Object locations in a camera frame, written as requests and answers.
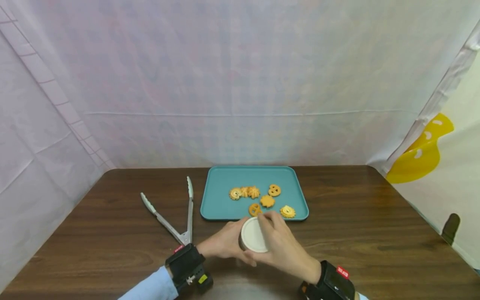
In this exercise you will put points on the person's left hand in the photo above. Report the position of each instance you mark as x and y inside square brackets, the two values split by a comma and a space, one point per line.
[221, 243]

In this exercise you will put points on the person's right hand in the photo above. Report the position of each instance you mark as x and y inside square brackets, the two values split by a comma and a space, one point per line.
[285, 250]

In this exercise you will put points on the person's right fingers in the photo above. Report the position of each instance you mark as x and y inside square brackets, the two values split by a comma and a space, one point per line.
[270, 225]

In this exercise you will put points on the white round lid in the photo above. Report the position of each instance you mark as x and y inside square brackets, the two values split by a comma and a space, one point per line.
[252, 235]

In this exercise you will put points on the small round jar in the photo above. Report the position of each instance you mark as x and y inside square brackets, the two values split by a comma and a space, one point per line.
[240, 241]

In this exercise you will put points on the person's right forearm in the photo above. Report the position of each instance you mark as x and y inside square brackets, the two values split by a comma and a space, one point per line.
[362, 296]

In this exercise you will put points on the person's left forearm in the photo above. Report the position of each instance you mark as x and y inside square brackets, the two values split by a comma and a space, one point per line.
[152, 287]

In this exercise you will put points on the group of golden butter cookies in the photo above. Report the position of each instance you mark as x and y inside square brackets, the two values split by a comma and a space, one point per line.
[267, 201]

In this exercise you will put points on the teal rectangular tray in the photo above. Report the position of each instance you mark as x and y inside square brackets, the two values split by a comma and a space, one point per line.
[221, 183]

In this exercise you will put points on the metal tongs with pale tips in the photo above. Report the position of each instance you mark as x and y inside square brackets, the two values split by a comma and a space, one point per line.
[189, 216]

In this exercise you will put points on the black wrist band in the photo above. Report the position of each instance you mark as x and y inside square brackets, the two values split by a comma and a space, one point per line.
[332, 283]
[185, 264]

